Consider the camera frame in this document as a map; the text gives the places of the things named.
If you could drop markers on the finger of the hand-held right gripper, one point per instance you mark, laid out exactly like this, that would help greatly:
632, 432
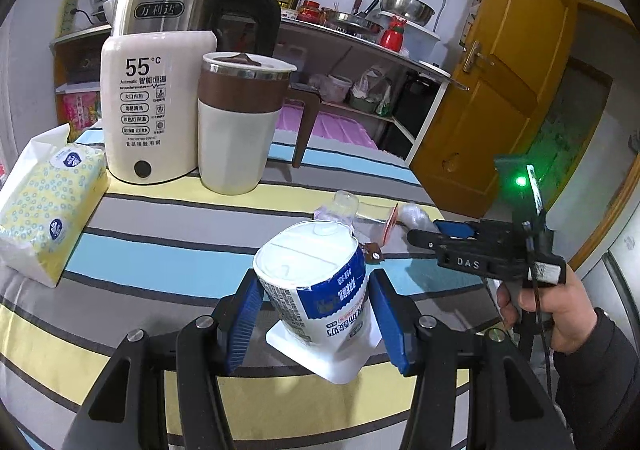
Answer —
457, 229
425, 239

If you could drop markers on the person's right forearm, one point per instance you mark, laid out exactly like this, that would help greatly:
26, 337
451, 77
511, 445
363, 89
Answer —
600, 380

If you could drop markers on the striped tablecloth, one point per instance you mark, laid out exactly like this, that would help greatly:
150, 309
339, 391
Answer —
150, 240

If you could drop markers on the pink storage box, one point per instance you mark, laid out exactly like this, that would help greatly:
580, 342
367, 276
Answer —
340, 127

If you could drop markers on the steel pan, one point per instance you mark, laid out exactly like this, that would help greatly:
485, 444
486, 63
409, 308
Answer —
350, 20

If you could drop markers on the pink floral package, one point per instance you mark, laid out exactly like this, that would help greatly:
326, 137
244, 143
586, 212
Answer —
80, 112

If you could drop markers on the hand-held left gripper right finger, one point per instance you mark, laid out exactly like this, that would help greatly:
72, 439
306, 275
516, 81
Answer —
390, 330

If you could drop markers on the yellow wooden door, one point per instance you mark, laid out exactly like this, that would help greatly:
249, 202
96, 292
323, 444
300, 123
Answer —
500, 104

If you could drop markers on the stainless steel bowl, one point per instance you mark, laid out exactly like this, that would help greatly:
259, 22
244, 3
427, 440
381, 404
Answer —
405, 7

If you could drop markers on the wooden side cabinet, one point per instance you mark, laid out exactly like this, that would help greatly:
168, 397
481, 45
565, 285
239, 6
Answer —
80, 33

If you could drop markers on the stainless steel electric kettle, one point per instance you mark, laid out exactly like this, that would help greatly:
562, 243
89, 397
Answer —
200, 4

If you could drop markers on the clear plastic wrap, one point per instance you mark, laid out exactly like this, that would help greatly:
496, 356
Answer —
415, 215

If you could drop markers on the plastic bags bundle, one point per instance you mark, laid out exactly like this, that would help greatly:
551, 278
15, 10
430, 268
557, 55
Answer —
370, 92

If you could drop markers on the white shelf rack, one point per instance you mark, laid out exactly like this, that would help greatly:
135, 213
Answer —
430, 72

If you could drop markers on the yellow power strip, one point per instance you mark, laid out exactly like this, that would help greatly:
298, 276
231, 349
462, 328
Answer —
69, 12

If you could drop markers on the small brown wrapper scrap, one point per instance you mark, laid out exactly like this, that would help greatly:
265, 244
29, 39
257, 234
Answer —
372, 252

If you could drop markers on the white thermal kettle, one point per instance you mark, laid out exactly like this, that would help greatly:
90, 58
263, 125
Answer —
150, 149

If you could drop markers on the clear plastic lid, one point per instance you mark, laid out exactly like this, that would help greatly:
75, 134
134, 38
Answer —
345, 207

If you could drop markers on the red plastic bottle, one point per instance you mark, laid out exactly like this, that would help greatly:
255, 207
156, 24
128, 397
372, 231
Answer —
392, 35

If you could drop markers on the white plastic tub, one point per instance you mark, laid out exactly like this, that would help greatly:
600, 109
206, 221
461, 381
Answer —
338, 88

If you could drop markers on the white plastic container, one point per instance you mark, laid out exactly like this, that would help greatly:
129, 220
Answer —
422, 42

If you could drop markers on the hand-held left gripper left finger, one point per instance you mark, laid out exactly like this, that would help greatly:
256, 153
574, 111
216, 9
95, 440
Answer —
245, 330

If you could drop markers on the person's right hand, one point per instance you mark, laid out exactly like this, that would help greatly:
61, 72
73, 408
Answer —
560, 315

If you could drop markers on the red sauce jar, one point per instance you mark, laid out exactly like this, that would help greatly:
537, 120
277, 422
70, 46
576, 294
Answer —
309, 12

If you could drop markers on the brown white lidded mug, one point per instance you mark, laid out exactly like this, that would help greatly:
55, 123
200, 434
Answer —
235, 139

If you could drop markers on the silver refrigerator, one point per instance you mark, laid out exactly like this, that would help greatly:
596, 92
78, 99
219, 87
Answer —
625, 255

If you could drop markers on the clear plastic wrapper trash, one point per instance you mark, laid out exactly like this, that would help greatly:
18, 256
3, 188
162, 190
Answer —
375, 221

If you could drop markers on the blue white yogurt cup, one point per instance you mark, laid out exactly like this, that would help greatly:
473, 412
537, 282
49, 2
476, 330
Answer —
320, 300

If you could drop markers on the yellow white tissue pack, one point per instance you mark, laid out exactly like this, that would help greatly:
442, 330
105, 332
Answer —
50, 200

